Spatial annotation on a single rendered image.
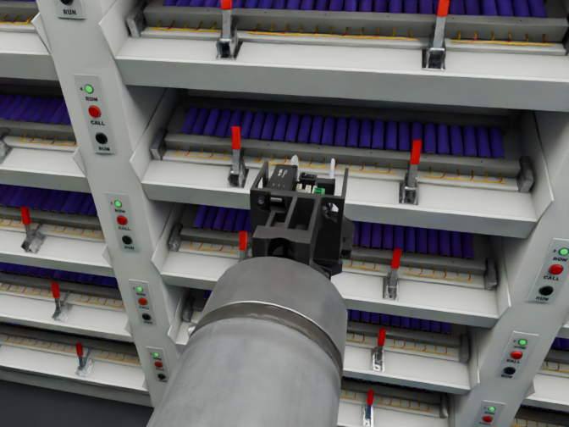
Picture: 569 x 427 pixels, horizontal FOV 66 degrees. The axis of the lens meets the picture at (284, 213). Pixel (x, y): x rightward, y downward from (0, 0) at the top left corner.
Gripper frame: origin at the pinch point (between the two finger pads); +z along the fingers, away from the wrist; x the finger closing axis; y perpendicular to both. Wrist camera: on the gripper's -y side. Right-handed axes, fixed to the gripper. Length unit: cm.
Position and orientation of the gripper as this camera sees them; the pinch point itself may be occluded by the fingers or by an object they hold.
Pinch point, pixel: (315, 191)
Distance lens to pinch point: 47.1
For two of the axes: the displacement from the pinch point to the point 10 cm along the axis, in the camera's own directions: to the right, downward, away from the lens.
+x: -9.8, -1.0, 1.5
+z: 1.8, -5.2, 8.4
